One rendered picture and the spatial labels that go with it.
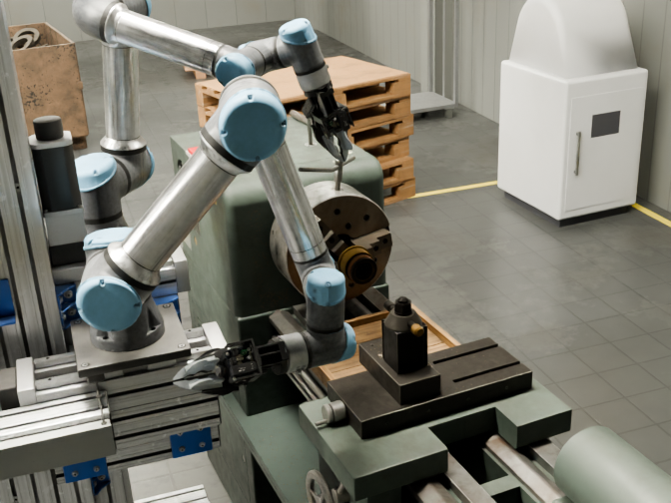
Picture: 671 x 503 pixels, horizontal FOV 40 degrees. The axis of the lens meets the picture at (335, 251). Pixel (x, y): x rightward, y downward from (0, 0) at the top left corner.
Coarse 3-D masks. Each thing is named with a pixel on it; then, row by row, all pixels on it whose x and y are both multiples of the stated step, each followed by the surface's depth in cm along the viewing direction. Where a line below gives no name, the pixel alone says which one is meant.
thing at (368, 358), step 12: (360, 348) 209; (372, 348) 208; (360, 360) 211; (372, 360) 204; (372, 372) 205; (384, 372) 199; (408, 372) 197; (420, 372) 197; (432, 372) 197; (384, 384) 200; (396, 384) 194; (408, 384) 194; (420, 384) 195; (432, 384) 197; (396, 396) 195; (408, 396) 195; (420, 396) 196
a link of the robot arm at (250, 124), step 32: (224, 96) 162; (256, 96) 154; (224, 128) 154; (256, 128) 155; (192, 160) 161; (224, 160) 157; (256, 160) 158; (192, 192) 160; (160, 224) 162; (192, 224) 164; (96, 256) 173; (128, 256) 164; (160, 256) 165; (96, 288) 162; (128, 288) 163; (96, 320) 166; (128, 320) 166
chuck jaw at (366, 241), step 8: (376, 232) 246; (384, 232) 245; (352, 240) 244; (360, 240) 243; (368, 240) 243; (376, 240) 242; (384, 240) 245; (368, 248) 238; (376, 248) 242; (384, 248) 245
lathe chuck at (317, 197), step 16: (320, 192) 242; (336, 192) 240; (352, 192) 243; (320, 208) 237; (336, 208) 239; (352, 208) 241; (368, 208) 243; (336, 224) 241; (352, 224) 243; (368, 224) 245; (384, 224) 247; (288, 256) 238; (336, 256) 251; (384, 256) 251; (288, 272) 240; (352, 288) 250
